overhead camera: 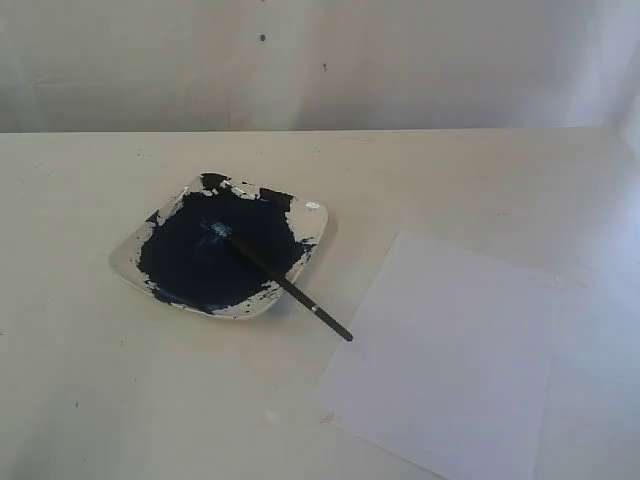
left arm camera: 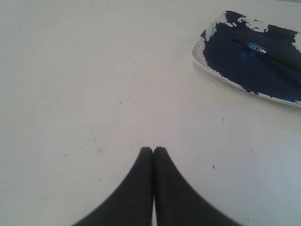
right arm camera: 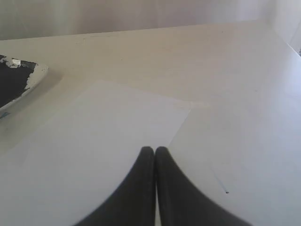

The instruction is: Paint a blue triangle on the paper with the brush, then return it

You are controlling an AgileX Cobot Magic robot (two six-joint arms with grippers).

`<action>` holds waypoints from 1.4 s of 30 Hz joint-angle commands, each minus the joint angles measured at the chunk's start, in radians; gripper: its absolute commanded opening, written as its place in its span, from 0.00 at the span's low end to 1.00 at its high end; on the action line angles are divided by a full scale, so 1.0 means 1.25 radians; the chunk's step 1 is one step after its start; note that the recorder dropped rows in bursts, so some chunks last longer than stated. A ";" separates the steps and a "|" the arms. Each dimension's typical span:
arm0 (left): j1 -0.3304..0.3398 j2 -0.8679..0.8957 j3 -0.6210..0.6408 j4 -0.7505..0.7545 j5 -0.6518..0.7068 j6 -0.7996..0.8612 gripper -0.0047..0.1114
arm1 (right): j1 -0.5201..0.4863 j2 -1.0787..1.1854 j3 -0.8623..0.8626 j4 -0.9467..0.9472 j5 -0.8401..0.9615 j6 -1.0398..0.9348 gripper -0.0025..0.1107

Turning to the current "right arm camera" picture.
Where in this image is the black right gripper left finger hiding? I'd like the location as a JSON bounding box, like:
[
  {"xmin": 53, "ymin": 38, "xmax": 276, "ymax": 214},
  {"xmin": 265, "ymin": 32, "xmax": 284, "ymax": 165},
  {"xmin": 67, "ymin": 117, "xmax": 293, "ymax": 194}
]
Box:
[{"xmin": 76, "ymin": 146, "xmax": 156, "ymax": 226}]

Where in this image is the white paper sheet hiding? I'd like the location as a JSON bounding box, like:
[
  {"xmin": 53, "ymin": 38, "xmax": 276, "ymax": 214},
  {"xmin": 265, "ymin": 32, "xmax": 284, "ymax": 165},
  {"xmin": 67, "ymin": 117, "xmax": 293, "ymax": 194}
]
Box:
[{"xmin": 0, "ymin": 79, "xmax": 236, "ymax": 226}]

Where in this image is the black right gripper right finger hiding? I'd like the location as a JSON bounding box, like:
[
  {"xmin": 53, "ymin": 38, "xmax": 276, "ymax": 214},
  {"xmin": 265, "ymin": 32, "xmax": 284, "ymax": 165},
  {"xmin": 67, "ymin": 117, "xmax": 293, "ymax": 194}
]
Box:
[{"xmin": 155, "ymin": 146, "xmax": 250, "ymax": 226}]

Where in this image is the white tray with blue paint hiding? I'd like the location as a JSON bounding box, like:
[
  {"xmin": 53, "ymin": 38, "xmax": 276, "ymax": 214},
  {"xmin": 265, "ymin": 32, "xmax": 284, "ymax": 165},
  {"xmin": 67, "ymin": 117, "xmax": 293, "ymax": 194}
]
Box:
[{"xmin": 0, "ymin": 55, "xmax": 48, "ymax": 112}]

